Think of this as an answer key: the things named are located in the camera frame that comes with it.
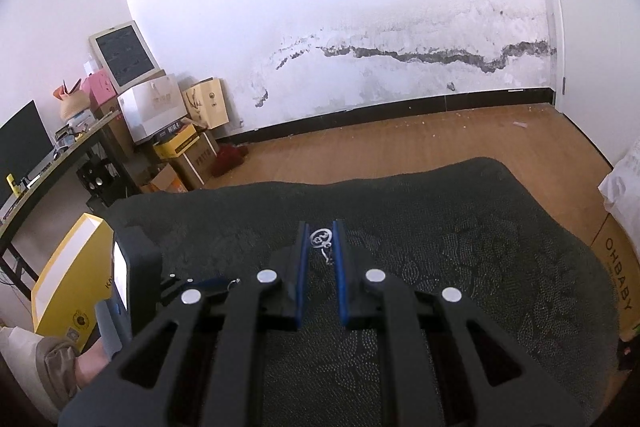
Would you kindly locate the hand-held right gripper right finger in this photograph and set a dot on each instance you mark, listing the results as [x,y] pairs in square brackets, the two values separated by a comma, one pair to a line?
[341,279]

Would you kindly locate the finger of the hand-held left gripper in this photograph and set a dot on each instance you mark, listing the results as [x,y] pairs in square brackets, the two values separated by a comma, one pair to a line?
[212,283]

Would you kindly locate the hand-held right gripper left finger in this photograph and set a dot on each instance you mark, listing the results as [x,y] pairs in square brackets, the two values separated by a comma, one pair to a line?
[300,279]

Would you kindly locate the large yellow and white box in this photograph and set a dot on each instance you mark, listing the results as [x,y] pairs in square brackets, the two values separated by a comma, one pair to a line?
[70,287]

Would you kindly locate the person's left forearm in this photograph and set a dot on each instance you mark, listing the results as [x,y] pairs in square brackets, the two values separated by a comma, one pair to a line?
[60,367]

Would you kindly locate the open cardboard box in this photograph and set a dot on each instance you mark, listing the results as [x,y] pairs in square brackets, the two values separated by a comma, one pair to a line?
[165,182]

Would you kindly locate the black speaker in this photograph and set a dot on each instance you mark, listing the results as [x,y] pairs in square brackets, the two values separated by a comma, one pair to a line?
[97,179]

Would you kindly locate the tall brown cardboard box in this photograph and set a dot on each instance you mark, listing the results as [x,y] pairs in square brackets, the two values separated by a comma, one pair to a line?
[197,164]

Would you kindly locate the dark red cloth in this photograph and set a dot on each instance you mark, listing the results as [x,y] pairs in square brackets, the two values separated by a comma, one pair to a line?
[227,162]

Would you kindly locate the yellow topped cardboard box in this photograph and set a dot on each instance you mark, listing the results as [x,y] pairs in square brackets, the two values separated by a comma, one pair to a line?
[175,149]

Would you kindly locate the dark desk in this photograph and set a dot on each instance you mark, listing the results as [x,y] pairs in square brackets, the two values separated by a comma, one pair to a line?
[45,179]

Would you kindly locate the dark patterned cloth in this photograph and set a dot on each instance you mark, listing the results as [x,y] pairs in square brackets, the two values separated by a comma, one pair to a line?
[475,257]

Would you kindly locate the black flat box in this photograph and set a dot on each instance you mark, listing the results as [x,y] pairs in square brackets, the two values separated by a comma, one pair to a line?
[172,129]

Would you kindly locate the small yellow object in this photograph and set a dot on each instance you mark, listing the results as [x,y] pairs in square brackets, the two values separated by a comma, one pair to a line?
[13,185]

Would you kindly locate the white paper bag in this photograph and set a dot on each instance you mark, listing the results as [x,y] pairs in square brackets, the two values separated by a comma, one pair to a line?
[150,107]

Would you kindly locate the black computer monitor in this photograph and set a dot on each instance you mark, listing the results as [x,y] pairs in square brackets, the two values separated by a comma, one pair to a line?
[22,147]

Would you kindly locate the woven basket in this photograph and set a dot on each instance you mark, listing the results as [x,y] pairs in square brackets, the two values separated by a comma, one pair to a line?
[74,107]

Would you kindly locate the wooden box with deer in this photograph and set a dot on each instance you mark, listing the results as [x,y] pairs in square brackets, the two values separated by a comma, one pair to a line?
[207,102]

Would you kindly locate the pink box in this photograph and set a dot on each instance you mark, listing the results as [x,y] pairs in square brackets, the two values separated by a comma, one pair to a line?
[97,89]

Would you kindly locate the cream framed chalkboard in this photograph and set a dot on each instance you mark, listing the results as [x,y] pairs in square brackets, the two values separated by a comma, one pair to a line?
[122,52]

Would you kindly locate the printed cardboard box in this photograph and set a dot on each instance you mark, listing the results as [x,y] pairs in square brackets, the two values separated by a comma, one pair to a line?
[617,272]

